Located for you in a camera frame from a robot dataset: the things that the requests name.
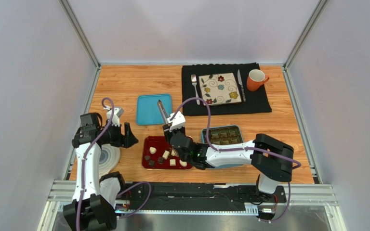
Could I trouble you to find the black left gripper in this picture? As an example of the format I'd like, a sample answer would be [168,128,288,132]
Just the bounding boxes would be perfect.
[100,120,138,148]

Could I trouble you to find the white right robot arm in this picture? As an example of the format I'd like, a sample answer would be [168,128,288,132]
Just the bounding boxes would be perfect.
[162,125,301,194]

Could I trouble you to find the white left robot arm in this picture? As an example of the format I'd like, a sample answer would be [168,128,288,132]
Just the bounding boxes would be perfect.
[63,107,138,231]

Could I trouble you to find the blue chocolate tin box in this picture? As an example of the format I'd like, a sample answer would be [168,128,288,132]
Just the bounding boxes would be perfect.
[200,125,244,169]

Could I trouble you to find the red chocolate tray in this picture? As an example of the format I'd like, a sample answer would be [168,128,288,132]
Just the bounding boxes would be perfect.
[142,136,192,170]

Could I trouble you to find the white round plate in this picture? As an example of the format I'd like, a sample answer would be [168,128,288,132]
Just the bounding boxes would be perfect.
[99,144,120,177]

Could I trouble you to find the blue tin lid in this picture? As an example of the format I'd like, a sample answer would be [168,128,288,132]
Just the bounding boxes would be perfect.
[135,93,172,126]

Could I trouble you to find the floral square plate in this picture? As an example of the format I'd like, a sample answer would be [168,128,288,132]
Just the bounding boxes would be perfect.
[198,73,243,106]

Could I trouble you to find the silver fork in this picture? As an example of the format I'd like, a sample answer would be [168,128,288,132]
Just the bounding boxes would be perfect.
[191,75,199,98]

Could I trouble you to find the silver table knife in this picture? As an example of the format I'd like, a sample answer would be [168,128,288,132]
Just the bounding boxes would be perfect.
[237,70,246,102]

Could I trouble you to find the orange mug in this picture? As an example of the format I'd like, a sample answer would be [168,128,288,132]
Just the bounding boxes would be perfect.
[247,69,269,91]

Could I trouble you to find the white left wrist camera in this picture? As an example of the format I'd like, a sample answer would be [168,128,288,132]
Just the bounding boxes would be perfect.
[104,106,124,127]

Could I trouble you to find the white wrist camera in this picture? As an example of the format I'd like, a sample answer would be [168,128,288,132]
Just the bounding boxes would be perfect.
[104,106,124,127]
[165,111,186,132]

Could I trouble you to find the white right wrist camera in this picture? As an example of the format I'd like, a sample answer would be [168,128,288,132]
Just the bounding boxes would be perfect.
[165,111,186,132]

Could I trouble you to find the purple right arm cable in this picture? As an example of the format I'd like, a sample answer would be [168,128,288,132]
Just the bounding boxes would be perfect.
[170,97,302,223]

